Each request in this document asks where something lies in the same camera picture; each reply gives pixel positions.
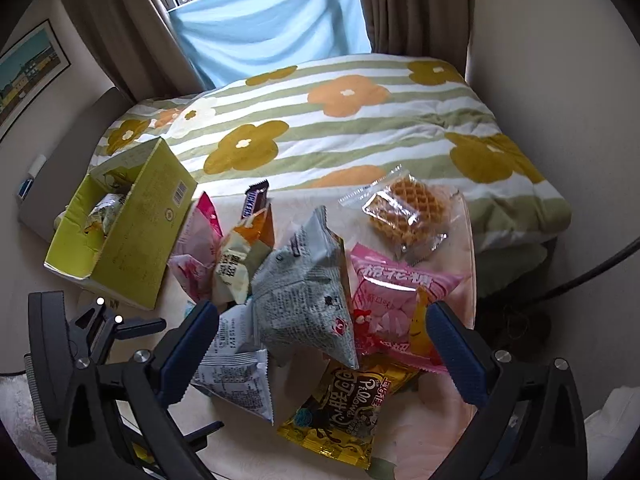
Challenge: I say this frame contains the waffle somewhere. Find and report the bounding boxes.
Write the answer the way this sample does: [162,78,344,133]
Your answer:
[338,164,462,267]

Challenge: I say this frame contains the orange cream snack packet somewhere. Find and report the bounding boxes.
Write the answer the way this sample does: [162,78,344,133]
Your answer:
[214,202,275,306]

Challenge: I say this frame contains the white printed snack packet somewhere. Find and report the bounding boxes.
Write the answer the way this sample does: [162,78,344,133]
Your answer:
[190,304,277,427]

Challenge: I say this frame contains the pink white snack packet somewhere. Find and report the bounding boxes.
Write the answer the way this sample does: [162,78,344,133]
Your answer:
[167,192,224,306]

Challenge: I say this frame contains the green cardboard box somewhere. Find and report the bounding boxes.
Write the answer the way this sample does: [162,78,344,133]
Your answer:
[44,137,199,311]

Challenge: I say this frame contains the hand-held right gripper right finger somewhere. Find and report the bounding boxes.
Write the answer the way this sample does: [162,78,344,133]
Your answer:
[425,301,588,480]

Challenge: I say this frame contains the grey printed triangular packet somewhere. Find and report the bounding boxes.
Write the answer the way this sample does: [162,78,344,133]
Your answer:
[249,205,362,372]

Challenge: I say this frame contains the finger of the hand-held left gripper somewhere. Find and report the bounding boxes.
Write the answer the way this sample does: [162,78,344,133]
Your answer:
[187,421,225,449]
[119,317,167,341]

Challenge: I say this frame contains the beige curtain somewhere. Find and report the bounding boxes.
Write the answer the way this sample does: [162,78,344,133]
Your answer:
[70,0,207,104]
[345,0,476,69]

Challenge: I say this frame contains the green white snack packet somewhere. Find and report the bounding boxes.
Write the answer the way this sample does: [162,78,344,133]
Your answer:
[86,191,132,237]

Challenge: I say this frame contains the light blue curtain cloth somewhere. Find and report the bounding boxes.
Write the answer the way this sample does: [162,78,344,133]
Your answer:
[167,0,374,94]

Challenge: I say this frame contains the brown chocolate bar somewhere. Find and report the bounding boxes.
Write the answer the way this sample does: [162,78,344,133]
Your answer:
[241,179,271,221]

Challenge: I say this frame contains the black cable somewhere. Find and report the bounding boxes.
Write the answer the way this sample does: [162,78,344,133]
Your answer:
[520,237,640,307]

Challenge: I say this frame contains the framed wall picture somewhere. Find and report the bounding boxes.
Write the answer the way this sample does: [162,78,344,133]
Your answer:
[0,18,71,142]

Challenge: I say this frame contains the pink marshmallow packet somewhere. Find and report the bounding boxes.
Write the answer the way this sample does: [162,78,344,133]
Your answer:
[348,242,472,375]

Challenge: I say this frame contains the yellow black snack packet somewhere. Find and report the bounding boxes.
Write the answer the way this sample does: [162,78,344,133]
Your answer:
[276,355,422,472]

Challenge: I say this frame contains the striped floral blanket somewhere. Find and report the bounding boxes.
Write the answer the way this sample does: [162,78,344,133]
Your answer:
[90,52,574,257]

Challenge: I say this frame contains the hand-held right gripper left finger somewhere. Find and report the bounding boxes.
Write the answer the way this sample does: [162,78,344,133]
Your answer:
[55,300,221,480]

